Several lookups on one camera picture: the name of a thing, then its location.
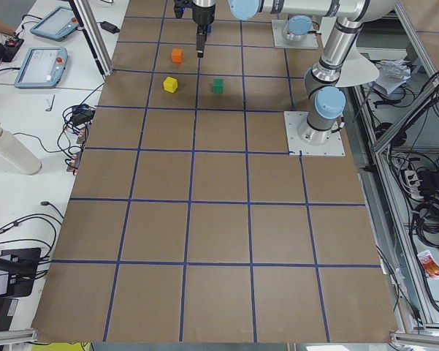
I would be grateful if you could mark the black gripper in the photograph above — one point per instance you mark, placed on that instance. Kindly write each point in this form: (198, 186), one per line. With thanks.
(201, 16)

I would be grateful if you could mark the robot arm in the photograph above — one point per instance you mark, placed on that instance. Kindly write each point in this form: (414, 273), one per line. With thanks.
(327, 101)
(297, 27)

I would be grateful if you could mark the orange block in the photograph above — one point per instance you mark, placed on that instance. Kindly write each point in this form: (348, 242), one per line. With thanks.
(177, 55)

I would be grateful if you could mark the green block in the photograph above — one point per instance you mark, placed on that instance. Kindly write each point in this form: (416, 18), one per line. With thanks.
(218, 86)

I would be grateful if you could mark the yellow block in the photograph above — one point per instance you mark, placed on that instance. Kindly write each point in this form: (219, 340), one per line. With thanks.
(170, 84)

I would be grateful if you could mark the black power adapter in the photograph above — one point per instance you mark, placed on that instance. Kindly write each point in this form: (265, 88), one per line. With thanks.
(109, 27)

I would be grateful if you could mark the teach pendant far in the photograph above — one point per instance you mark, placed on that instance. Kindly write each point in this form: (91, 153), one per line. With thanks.
(57, 25)

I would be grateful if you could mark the teach pendant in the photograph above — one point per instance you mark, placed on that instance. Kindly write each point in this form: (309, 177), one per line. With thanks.
(42, 68)
(57, 25)

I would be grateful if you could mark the hex key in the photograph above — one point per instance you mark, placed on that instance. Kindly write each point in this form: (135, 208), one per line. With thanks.
(50, 103)

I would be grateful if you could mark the white chair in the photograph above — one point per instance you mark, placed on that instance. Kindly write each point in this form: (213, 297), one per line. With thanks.
(356, 70)

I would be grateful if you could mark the teach pendant near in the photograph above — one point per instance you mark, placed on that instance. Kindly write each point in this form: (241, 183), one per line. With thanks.
(42, 68)

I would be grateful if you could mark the white bottle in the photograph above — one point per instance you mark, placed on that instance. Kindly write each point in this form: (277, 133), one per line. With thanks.
(18, 154)

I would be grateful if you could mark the power strip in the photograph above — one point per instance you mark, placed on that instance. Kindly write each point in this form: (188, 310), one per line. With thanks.
(412, 184)

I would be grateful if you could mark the black monitor stand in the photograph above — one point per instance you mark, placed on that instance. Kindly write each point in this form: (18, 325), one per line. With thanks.
(18, 271)

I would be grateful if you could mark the red snack packet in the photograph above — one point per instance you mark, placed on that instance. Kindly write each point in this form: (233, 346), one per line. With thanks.
(431, 268)

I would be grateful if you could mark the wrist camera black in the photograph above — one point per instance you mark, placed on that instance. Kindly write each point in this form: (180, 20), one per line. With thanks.
(179, 7)

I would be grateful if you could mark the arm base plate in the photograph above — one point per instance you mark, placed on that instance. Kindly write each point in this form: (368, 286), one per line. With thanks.
(304, 141)
(284, 38)

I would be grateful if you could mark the aluminium frame post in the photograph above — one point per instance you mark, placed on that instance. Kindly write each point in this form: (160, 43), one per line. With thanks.
(84, 15)

